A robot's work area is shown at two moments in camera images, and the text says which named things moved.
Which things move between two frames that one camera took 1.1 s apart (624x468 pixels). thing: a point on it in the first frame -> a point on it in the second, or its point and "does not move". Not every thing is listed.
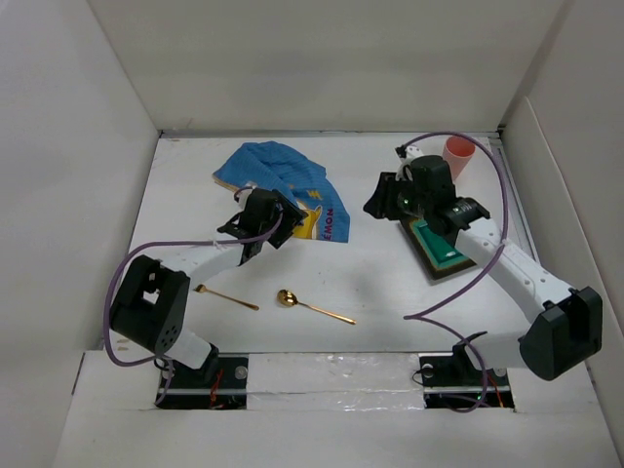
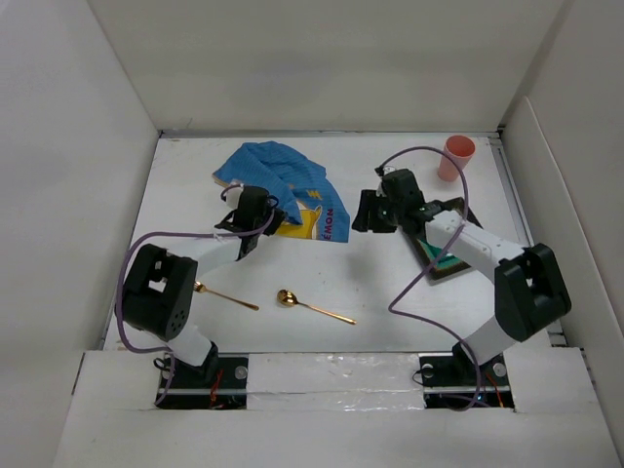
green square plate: (440, 258) does not move
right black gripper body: (404, 202) -> (382, 217)
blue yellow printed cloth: (269, 166) does not move
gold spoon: (289, 298) does not move
